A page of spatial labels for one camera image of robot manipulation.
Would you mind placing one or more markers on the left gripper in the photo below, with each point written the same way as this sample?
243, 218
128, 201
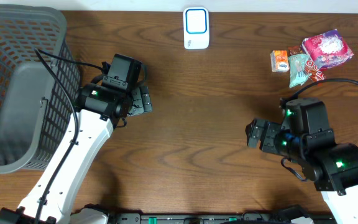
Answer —
141, 100

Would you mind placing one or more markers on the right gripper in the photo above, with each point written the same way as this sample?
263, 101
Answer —
268, 141

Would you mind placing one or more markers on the small orange tissue pack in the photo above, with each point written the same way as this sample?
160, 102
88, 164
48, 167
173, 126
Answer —
279, 61

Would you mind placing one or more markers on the teal snack packet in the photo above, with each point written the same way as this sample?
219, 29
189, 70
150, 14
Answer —
297, 63

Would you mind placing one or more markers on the orange snack bar wrapper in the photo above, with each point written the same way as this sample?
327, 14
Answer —
310, 68

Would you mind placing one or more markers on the purple white snack package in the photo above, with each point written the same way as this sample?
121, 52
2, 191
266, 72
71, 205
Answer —
327, 50

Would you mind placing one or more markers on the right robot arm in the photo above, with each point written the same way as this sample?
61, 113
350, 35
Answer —
332, 167

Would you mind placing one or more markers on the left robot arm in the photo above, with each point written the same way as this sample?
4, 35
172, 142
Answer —
98, 111

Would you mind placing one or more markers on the white barcode scanner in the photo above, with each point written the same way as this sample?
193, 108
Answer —
196, 28

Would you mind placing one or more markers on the grey plastic shopping basket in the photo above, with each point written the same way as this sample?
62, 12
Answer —
37, 80

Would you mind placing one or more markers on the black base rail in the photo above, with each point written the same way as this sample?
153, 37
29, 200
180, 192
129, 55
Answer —
294, 214

